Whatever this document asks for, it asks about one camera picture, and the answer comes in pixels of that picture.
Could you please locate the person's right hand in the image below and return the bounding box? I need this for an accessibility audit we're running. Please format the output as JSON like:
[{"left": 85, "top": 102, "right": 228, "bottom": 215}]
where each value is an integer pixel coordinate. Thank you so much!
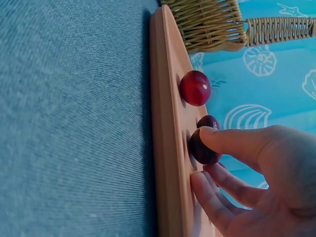
[{"left": 190, "top": 124, "right": 316, "bottom": 237}]

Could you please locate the dark red grape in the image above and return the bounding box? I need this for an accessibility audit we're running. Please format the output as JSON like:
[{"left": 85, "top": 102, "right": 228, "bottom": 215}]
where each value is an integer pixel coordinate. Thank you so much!
[
  {"left": 197, "top": 115, "right": 221, "bottom": 131},
  {"left": 189, "top": 127, "right": 223, "bottom": 166}
]

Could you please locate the bright red grape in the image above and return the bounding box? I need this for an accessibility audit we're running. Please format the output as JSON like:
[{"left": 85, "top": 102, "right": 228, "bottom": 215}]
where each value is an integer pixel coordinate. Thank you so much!
[{"left": 179, "top": 70, "right": 213, "bottom": 108}]

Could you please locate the peach plastic tray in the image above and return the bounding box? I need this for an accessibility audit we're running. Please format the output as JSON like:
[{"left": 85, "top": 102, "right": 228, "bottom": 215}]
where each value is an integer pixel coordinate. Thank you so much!
[{"left": 149, "top": 4, "right": 224, "bottom": 237}]

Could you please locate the woven wicker basket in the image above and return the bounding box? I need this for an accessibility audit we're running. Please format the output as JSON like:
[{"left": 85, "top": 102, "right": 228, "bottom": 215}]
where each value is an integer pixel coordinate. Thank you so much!
[{"left": 158, "top": 0, "right": 316, "bottom": 54}]

